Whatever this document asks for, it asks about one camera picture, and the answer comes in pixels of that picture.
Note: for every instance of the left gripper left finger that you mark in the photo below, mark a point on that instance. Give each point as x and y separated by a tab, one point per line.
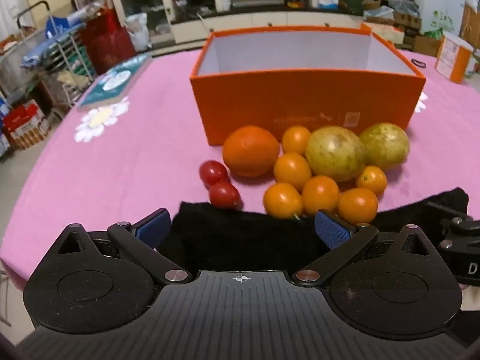
138	242

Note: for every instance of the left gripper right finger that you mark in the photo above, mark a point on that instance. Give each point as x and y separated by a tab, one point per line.
345	241

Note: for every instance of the kumquat small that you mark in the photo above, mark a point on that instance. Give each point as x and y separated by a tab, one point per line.
372	178

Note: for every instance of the yellow-green passion fruit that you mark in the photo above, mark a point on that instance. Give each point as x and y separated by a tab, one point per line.
335	152
387	145

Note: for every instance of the red cherry tomato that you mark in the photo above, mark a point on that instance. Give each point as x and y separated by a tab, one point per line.
212	172
224	195

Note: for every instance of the kumquat top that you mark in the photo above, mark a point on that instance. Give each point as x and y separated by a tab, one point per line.
295	140

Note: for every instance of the large orange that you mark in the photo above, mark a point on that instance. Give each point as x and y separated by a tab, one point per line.
250	151

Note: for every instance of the black sleeve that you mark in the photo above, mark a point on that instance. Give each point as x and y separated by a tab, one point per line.
205	238

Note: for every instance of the pink flowered tablecloth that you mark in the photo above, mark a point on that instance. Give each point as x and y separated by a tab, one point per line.
147	156

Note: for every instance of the teal book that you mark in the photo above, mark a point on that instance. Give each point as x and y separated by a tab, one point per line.
115	84

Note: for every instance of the orange cardboard box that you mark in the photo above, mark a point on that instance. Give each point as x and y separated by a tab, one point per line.
313	76

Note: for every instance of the red white carton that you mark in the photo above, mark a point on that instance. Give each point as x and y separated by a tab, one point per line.
26	125

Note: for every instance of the orange white canister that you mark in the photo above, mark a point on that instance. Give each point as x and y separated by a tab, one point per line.
453	58

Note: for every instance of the red paper bag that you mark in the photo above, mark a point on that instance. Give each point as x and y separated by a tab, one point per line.
107	42

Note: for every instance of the white TV cabinet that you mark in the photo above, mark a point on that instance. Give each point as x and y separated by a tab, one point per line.
199	29

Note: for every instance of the white glass door cabinet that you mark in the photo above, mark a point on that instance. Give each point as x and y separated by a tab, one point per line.
156	16

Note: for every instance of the metal wire cart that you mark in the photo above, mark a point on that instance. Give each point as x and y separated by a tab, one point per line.
54	57

